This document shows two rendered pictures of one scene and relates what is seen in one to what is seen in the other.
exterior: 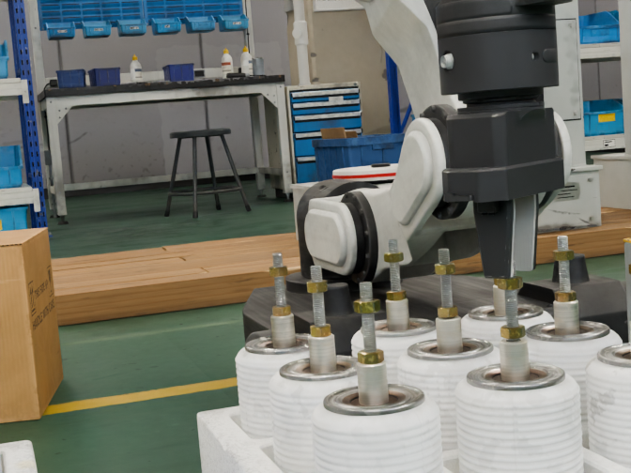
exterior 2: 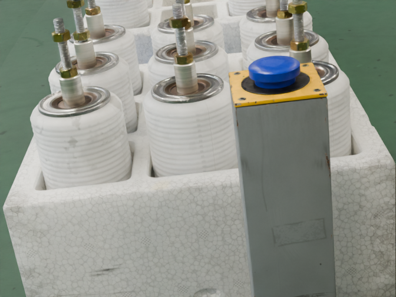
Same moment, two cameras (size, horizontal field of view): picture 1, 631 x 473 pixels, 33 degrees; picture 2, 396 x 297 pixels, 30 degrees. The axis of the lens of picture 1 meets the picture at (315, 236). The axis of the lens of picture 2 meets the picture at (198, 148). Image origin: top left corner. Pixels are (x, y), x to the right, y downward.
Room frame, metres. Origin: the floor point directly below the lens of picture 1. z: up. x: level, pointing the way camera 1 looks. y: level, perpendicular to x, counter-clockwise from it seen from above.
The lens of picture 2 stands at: (1.19, -0.90, 0.52)
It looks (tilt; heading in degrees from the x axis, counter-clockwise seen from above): 26 degrees down; 109
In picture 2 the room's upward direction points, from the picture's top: 7 degrees counter-clockwise
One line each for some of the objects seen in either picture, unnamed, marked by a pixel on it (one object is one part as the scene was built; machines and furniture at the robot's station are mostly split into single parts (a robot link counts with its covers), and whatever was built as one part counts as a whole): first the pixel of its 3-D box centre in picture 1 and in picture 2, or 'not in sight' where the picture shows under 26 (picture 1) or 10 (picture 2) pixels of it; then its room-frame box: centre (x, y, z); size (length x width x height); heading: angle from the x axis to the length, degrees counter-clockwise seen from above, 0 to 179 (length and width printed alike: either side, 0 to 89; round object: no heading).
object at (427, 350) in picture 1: (450, 350); (186, 52); (0.92, -0.11, 0.25); 0.08 x 0.08 x 0.01
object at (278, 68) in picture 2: not in sight; (274, 75); (1.08, -0.36, 0.32); 0.04 x 0.04 x 0.02
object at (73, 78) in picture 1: (71, 80); not in sight; (6.24, 1.34, 0.81); 0.24 x 0.16 x 0.11; 9
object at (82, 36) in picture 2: (513, 330); (81, 35); (0.80, -0.15, 0.29); 0.02 x 0.02 x 0.01; 63
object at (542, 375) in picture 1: (515, 377); (87, 64); (0.80, -0.15, 0.25); 0.08 x 0.08 x 0.01
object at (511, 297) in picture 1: (511, 309); (78, 20); (0.80, -0.15, 0.31); 0.01 x 0.01 x 0.08
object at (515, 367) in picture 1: (515, 360); (85, 54); (0.80, -0.15, 0.26); 0.02 x 0.02 x 0.03
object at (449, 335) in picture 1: (449, 335); (185, 42); (0.92, -0.11, 0.26); 0.02 x 0.02 x 0.03
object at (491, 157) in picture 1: (498, 115); not in sight; (0.80, -0.15, 0.45); 0.13 x 0.10 x 0.12; 140
